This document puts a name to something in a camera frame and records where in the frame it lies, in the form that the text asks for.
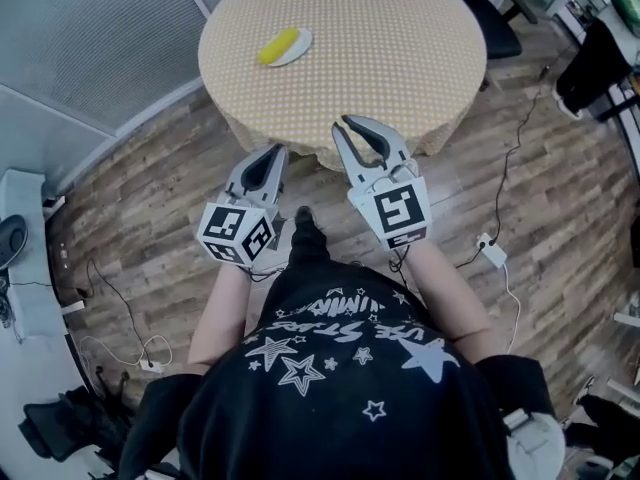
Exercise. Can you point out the white power strip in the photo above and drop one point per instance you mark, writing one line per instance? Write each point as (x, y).
(492, 250)

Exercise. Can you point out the person's left forearm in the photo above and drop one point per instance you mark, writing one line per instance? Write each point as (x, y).
(222, 313)

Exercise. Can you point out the person's right forearm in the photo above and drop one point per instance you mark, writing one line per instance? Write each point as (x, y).
(445, 303)

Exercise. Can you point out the round table with dotted cloth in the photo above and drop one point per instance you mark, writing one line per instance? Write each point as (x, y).
(360, 58)

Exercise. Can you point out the white round plate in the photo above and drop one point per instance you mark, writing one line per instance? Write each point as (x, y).
(301, 43)

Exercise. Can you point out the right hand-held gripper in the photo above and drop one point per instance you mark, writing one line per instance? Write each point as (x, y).
(395, 213)

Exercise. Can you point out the black round device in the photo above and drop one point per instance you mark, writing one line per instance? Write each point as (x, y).
(11, 243)

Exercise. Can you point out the white desk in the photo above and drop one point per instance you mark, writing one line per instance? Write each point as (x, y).
(35, 318)

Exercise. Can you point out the yellow corn cob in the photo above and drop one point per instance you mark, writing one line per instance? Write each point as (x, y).
(277, 47)

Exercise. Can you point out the small white power adapter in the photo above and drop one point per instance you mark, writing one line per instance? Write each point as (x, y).
(152, 366)

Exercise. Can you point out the white metal frame rack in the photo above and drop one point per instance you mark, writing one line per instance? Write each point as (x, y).
(627, 318)

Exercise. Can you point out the person's black star-print shirt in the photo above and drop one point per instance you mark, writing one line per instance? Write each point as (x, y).
(335, 408)

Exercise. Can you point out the black office chair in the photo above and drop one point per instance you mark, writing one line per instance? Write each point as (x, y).
(70, 428)
(492, 23)

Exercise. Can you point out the grey waist pouch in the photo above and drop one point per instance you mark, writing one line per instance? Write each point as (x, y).
(535, 443)

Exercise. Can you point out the person's black trouser leg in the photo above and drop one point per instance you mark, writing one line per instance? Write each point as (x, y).
(307, 248)

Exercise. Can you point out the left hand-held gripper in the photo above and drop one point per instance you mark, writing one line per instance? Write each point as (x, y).
(230, 233)

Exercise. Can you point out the person's black shoe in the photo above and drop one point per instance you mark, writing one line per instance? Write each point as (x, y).
(303, 216)

